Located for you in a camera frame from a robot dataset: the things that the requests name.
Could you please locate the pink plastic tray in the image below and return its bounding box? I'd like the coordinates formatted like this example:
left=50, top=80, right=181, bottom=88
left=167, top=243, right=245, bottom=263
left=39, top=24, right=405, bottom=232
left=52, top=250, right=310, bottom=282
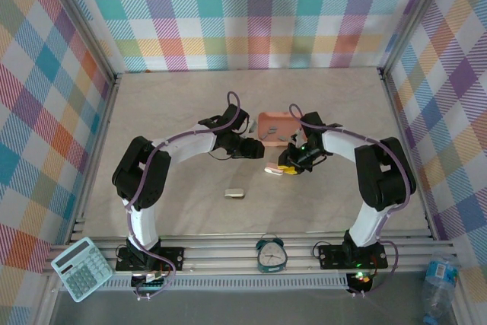
left=257, top=110, right=301, bottom=147

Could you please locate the teal alarm clock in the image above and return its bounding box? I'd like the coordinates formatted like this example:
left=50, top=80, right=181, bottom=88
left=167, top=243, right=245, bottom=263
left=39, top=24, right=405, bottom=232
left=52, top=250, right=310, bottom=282
left=254, top=233, right=288, bottom=275

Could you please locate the clear plastic water bottle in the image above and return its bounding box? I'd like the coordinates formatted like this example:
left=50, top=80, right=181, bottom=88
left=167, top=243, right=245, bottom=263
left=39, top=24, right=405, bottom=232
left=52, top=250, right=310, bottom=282
left=420, top=250, right=461, bottom=325

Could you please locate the mint green calculator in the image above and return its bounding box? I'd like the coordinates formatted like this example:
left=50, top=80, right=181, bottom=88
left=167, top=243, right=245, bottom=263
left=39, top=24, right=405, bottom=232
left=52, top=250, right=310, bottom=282
left=50, top=237, right=114, bottom=303

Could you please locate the aluminium side rail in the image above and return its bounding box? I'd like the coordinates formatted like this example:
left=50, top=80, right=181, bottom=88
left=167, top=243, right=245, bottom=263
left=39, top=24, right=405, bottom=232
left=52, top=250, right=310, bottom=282
left=378, top=68, right=438, bottom=241
left=68, top=72, right=123, bottom=244

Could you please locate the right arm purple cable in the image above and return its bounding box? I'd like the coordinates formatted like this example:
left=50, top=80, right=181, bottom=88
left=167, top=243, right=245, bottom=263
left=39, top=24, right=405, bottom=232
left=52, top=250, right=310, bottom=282
left=288, top=103, right=418, bottom=298

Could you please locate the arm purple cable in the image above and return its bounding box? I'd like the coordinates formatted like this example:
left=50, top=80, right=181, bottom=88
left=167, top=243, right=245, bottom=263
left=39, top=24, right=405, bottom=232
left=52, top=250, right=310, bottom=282
left=288, top=103, right=418, bottom=298
left=125, top=91, right=244, bottom=301

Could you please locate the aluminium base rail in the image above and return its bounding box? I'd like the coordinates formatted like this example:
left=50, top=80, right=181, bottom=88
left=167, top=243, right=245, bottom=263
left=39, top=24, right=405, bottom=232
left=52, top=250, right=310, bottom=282
left=45, top=229, right=456, bottom=275

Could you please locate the white slotted cable duct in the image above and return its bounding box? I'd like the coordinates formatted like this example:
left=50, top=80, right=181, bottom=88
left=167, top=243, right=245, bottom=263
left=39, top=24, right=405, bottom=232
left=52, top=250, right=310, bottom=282
left=102, top=273, right=349, bottom=292

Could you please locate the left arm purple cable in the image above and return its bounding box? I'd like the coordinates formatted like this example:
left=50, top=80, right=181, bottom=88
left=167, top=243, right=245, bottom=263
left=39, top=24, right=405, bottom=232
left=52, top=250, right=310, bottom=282
left=125, top=91, right=244, bottom=301

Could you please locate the aluminium frame post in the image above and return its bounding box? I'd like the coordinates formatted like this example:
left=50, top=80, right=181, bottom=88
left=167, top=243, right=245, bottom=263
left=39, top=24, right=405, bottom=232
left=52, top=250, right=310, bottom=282
left=378, top=0, right=452, bottom=75
left=45, top=0, right=123, bottom=86

